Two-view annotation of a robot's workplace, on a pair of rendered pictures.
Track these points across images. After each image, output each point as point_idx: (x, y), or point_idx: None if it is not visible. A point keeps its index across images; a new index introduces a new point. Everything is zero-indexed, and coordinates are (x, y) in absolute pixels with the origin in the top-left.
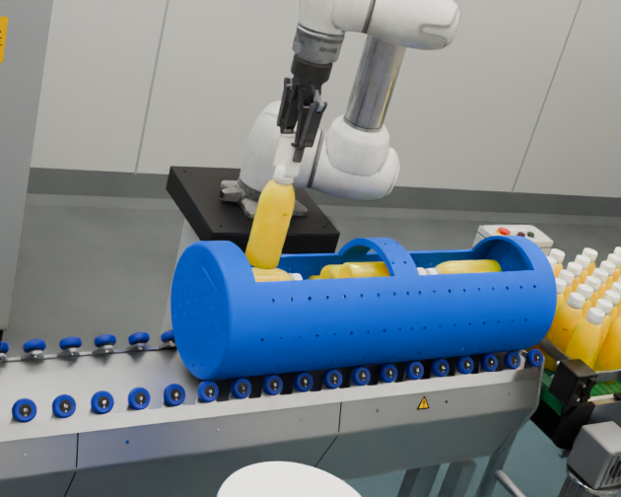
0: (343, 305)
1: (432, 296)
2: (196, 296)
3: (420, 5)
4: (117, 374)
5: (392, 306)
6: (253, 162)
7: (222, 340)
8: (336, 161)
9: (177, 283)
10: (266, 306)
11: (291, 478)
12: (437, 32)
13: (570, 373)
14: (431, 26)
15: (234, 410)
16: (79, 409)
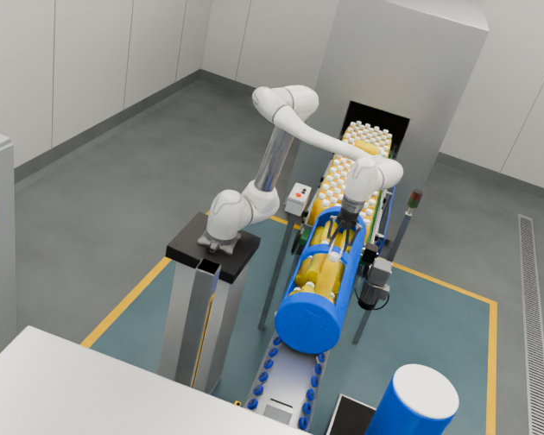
0: (348, 289)
1: (355, 261)
2: (303, 323)
3: (396, 173)
4: (283, 375)
5: (352, 275)
6: (224, 229)
7: (333, 337)
8: (262, 210)
9: (281, 319)
10: (341, 312)
11: (407, 376)
12: (400, 179)
13: (372, 251)
14: (399, 179)
15: (325, 356)
16: (300, 403)
